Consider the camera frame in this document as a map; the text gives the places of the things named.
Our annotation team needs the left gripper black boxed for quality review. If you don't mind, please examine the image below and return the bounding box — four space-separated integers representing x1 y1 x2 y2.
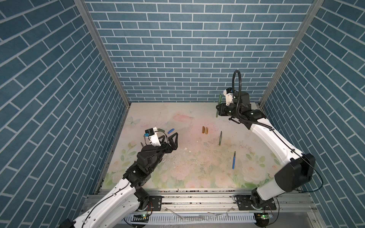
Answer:
146 132 178 173

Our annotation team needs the green pen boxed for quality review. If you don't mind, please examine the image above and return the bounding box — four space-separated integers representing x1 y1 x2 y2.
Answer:
218 131 222 146
216 94 222 118

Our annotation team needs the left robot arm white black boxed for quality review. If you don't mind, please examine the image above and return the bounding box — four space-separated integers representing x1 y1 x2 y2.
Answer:
60 128 178 228

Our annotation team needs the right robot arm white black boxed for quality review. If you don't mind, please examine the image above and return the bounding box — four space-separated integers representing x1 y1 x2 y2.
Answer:
216 87 316 210

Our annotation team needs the blue pen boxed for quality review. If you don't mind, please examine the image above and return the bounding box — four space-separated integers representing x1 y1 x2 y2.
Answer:
232 151 236 170

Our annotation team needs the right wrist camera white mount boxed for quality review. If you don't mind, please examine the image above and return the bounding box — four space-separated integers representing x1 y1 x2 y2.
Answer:
223 87 234 106

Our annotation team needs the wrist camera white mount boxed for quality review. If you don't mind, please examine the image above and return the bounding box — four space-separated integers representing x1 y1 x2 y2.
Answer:
223 87 234 106
144 127 161 146

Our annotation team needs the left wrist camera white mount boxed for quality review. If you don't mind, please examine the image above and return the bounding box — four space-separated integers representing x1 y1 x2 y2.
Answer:
144 127 161 146

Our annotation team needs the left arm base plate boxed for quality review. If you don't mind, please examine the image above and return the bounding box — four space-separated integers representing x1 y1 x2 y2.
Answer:
137 195 163 212

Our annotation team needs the white perforated cable tray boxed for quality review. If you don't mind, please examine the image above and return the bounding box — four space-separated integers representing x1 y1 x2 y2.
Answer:
120 213 256 225

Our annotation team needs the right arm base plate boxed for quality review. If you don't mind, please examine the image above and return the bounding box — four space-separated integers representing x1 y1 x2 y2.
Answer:
232 195 277 211

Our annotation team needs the aluminium mounting rail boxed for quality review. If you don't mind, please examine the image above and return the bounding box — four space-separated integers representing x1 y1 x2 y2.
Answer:
79 190 317 214

